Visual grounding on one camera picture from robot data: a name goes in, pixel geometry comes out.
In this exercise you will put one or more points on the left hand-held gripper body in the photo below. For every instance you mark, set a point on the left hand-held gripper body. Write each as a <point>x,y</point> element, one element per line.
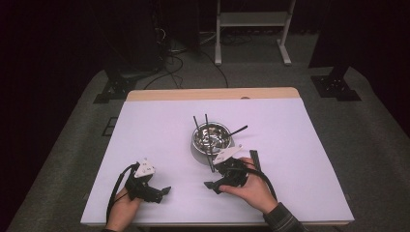
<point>140,188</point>

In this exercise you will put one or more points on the white table cover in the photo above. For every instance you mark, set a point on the white table cover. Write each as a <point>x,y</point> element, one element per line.
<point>161,135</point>

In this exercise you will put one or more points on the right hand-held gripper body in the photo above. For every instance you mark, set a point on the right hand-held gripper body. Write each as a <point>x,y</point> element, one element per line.
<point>232,172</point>

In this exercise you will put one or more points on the person's right hand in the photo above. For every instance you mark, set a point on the person's right hand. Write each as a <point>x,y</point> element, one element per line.
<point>254,190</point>

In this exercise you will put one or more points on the black stand base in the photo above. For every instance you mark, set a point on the black stand base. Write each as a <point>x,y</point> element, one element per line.
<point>114,90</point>
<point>335,87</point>

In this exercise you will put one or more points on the shiny metal bowl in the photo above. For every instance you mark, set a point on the shiny metal bowl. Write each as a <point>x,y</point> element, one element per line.
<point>212,140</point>

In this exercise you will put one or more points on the white metal stand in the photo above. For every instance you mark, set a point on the white metal stand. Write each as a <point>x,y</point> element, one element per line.
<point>251,18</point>

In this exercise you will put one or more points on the person's left hand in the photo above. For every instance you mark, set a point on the person's left hand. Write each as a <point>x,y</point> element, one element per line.
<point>121,212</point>

